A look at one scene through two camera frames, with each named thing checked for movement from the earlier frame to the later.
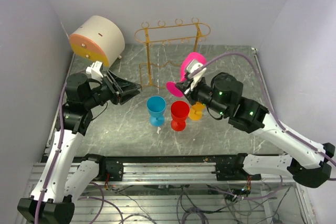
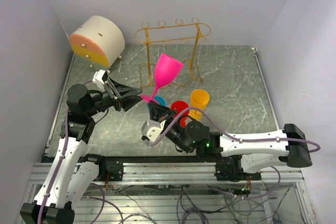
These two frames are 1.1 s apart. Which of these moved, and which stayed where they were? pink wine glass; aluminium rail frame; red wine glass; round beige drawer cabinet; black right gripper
Moved: black right gripper; pink wine glass
Stayed: aluminium rail frame; red wine glass; round beige drawer cabinet
